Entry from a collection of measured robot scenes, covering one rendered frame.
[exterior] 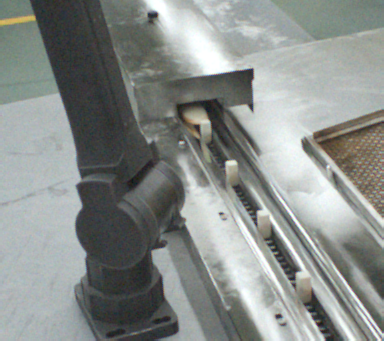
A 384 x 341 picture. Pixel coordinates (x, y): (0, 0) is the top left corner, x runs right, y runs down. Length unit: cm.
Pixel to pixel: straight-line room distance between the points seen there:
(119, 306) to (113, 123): 20
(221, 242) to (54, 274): 20
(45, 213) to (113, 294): 30
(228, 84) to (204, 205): 30
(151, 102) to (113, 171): 48
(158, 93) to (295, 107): 25
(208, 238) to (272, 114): 45
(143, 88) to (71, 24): 51
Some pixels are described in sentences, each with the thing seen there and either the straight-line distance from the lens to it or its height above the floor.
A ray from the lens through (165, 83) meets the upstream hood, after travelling 138.
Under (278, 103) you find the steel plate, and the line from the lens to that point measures 153.
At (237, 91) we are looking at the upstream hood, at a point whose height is 89.
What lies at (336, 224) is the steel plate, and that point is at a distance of 119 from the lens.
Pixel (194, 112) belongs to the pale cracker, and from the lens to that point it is 142.
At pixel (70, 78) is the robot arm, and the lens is 90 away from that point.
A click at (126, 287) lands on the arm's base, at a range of 99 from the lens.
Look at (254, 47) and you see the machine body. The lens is 180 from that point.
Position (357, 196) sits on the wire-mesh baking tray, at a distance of 109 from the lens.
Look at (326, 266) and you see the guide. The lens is 103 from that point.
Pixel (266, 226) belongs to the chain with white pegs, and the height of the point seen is 85.
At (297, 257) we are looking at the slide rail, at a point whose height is 85.
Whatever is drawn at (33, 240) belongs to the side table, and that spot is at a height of 82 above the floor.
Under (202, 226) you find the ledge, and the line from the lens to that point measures 111.
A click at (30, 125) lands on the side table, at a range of 154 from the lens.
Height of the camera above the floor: 141
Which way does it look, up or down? 28 degrees down
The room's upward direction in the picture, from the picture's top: 5 degrees counter-clockwise
